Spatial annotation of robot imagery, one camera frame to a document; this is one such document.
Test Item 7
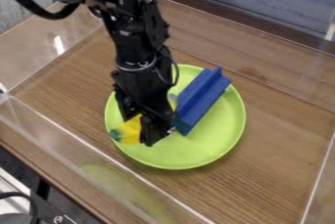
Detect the blue plastic block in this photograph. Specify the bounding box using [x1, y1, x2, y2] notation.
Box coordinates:
[174, 67, 231, 136]

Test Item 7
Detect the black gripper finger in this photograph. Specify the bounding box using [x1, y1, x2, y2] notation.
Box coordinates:
[115, 90, 139, 121]
[139, 114, 174, 147]

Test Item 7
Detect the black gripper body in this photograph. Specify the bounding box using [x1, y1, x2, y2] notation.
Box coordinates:
[110, 65, 175, 119]

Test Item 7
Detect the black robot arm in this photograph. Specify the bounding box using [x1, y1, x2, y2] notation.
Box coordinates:
[56, 0, 179, 147]

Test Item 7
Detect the yellow toy banana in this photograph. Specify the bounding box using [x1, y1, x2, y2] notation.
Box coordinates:
[108, 113, 142, 145]

